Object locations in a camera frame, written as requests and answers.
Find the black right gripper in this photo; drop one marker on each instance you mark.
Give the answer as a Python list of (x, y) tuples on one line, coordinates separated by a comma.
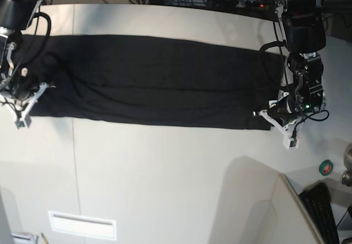
[(21, 88)]

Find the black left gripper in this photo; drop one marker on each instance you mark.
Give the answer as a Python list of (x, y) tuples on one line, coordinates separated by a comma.
[(284, 111)]

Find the black t-shirt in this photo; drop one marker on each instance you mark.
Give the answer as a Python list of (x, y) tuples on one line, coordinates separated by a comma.
[(154, 81)]

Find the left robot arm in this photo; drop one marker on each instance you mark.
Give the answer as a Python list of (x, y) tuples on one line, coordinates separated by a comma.
[(303, 34)]

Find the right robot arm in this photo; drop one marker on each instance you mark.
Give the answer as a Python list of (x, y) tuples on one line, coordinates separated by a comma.
[(17, 16)]

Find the green tape roll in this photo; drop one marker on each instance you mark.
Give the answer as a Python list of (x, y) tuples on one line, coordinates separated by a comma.
[(325, 168)]

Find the silver metal cylinder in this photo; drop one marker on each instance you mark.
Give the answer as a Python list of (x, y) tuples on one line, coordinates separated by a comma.
[(346, 176)]

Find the black keyboard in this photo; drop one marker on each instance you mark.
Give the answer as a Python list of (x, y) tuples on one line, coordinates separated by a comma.
[(317, 201)]

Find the black power strip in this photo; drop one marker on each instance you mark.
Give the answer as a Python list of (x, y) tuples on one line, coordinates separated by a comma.
[(232, 4)]

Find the pencil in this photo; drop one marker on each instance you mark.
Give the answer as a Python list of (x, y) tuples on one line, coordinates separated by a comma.
[(44, 239)]

